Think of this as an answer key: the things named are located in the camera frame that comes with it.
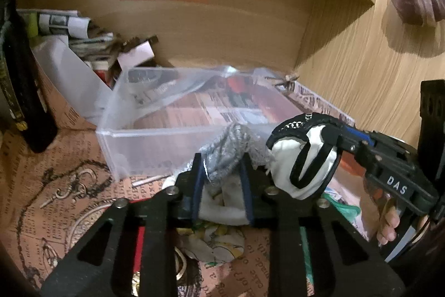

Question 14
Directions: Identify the grey knitted cloth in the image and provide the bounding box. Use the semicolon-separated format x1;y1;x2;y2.
199;123;275;186

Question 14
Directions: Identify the white black-trimmed cap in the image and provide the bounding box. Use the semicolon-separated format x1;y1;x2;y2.
266;112;344;200

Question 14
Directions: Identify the white drawstring pouch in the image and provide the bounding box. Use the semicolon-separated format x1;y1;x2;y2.
162;173;250;226

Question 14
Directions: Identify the green knitted cloth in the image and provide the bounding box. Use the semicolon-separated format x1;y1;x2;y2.
323;188;361;225

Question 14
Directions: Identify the floral printed cloth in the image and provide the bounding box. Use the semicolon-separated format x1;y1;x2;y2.
177;222;245;266

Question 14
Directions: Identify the right hand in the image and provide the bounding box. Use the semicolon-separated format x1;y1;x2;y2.
375;205;430;247

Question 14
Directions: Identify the clear plastic storage bin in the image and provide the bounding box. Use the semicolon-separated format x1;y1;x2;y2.
97;66;304;181

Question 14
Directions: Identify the small white card box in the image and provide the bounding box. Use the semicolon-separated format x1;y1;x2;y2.
118;35;159;69

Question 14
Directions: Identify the rolled newspaper stack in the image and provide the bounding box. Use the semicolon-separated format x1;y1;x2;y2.
17;9;123;60

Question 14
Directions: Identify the dark wine bottle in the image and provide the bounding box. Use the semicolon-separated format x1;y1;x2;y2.
1;0;57;153

